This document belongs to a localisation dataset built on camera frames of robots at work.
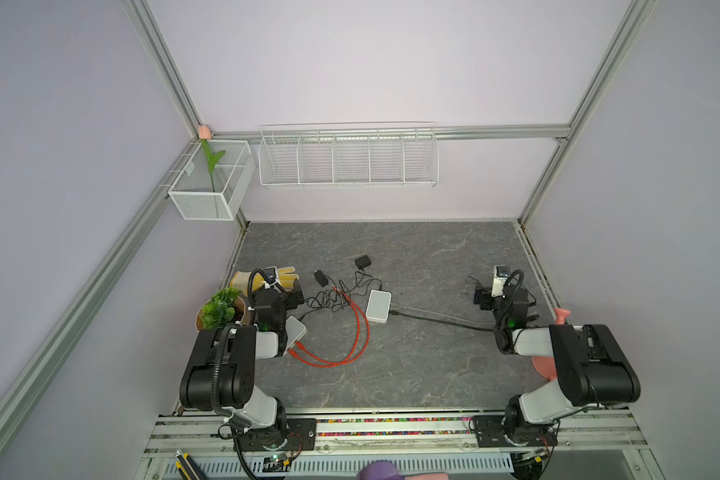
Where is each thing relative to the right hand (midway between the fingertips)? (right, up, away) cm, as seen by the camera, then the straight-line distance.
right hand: (496, 284), depth 93 cm
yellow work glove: (-86, 0, +12) cm, 87 cm away
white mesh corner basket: (-87, +32, -4) cm, 93 cm away
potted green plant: (-79, -5, -13) cm, 80 cm away
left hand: (-67, 0, 0) cm, 67 cm away
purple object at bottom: (-37, -42, -23) cm, 60 cm away
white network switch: (-37, -8, +4) cm, 38 cm away
